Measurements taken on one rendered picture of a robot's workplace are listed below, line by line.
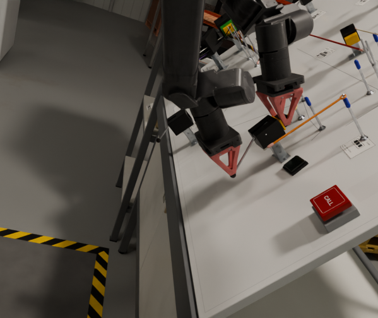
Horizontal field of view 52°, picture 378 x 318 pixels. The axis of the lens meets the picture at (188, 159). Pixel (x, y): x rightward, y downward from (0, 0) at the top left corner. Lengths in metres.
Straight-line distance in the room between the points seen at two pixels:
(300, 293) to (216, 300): 0.35
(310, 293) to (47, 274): 1.23
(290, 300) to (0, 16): 3.49
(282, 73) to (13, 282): 1.44
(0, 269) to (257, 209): 1.36
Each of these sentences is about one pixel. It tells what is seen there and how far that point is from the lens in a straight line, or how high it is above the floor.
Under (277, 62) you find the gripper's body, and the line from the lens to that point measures 0.77.
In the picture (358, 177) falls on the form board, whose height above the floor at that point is 1.15.
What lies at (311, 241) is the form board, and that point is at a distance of 0.66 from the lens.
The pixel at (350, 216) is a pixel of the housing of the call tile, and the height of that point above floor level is 1.11.
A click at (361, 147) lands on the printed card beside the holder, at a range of 0.78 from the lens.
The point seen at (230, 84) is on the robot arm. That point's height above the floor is 1.21.
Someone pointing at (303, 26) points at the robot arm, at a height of 1.34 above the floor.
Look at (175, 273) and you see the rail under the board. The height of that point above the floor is 0.82.
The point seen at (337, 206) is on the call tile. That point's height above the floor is 1.12.
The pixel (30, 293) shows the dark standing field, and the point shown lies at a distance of 1.82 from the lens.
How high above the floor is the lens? 1.35
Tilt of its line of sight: 24 degrees down
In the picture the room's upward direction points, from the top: 21 degrees clockwise
